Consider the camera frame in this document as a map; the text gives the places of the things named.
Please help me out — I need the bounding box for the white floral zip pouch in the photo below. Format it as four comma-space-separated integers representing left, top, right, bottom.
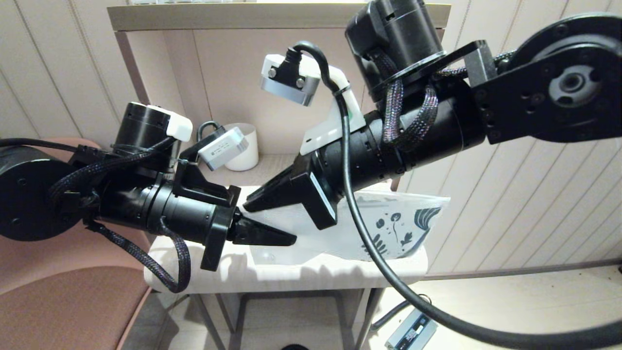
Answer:
250, 190, 451, 265

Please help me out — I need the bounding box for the white ribbed mug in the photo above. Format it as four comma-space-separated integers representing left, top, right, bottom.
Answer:
225, 123, 259, 172

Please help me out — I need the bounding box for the light wooden shelf desk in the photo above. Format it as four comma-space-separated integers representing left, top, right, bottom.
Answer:
108, 4, 450, 350

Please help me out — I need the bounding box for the grey power adapter box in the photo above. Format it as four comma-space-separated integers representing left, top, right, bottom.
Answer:
385, 311, 438, 350

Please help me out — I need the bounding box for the brown upholstered chair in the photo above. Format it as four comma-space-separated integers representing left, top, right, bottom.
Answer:
0, 138, 168, 350

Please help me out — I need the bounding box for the black right camera cable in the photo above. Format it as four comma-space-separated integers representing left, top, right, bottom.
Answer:
284, 41, 622, 350

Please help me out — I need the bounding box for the black camera cable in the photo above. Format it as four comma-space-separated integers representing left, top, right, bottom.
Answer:
284, 41, 622, 350
197, 121, 226, 142

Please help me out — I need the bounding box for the white right camera mount bracket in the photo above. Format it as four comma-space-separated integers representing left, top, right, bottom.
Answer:
300, 66, 366, 156

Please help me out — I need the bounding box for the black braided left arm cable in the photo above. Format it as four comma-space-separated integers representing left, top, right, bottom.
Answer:
49, 136, 191, 294

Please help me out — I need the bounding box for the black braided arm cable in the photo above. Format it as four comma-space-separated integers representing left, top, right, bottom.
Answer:
49, 136, 191, 294
381, 51, 516, 149

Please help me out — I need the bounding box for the black left camera cable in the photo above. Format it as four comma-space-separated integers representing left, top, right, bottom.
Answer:
197, 121, 226, 142

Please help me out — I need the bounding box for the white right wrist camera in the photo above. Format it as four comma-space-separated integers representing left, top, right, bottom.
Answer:
260, 46, 321, 106

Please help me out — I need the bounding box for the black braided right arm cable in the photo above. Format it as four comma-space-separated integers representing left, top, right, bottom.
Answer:
381, 51, 516, 149

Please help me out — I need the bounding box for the thick black coiled cable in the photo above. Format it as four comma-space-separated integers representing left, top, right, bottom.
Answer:
370, 295, 432, 333

